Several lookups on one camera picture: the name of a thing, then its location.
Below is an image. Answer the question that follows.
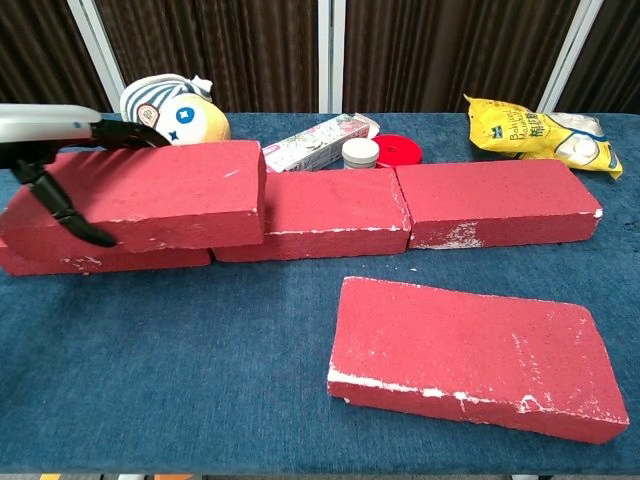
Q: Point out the dark brown pleated curtain panel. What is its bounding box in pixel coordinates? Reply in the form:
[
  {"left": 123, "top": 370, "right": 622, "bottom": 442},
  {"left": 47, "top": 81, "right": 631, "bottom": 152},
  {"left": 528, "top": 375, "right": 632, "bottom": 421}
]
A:
[
  {"left": 0, "top": 0, "right": 112, "bottom": 114},
  {"left": 557, "top": 0, "right": 640, "bottom": 114},
  {"left": 94, "top": 0, "right": 321, "bottom": 114},
  {"left": 342, "top": 0, "right": 581, "bottom": 114}
]

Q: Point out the floral pink white carton box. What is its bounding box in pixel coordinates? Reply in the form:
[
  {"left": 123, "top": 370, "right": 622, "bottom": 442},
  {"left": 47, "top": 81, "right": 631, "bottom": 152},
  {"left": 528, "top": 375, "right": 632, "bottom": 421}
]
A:
[{"left": 262, "top": 113, "right": 377, "bottom": 174}]

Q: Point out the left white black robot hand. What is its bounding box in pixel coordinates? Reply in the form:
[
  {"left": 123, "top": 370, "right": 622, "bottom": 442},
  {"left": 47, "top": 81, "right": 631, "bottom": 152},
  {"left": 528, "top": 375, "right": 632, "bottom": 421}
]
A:
[{"left": 0, "top": 103, "right": 172, "bottom": 249}]

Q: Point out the red round flat lid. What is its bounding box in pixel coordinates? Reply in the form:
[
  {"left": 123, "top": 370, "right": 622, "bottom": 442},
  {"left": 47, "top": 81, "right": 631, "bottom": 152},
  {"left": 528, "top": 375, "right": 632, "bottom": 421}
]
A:
[{"left": 372, "top": 133, "right": 424, "bottom": 169}]

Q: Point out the yellow plush toy striped hat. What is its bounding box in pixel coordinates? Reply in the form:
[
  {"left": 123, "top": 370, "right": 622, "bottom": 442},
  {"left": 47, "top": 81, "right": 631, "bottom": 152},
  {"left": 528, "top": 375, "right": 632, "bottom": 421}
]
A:
[{"left": 119, "top": 73, "right": 232, "bottom": 148}]

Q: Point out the yellow marshmallow snack bag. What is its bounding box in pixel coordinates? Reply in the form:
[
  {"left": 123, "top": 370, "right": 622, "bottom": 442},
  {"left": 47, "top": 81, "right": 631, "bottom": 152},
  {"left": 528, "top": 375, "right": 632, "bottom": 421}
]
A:
[{"left": 463, "top": 93, "right": 625, "bottom": 180}]

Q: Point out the blue table cloth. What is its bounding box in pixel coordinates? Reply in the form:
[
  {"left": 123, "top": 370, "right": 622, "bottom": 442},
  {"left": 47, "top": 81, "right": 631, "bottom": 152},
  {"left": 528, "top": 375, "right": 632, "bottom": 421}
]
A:
[{"left": 0, "top": 111, "right": 640, "bottom": 475}]

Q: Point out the small white round jar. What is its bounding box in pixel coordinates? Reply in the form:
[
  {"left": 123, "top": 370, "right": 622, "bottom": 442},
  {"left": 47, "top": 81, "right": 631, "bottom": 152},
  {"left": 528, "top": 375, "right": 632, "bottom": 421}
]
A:
[{"left": 342, "top": 138, "right": 381, "bottom": 170}]

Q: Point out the white screen frame post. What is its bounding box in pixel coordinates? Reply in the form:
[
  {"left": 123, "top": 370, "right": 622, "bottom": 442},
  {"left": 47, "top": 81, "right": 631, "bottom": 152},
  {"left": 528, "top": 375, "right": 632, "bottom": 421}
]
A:
[
  {"left": 317, "top": 0, "right": 346, "bottom": 114},
  {"left": 537, "top": 0, "right": 606, "bottom": 114},
  {"left": 67, "top": 0, "right": 126, "bottom": 114}
]

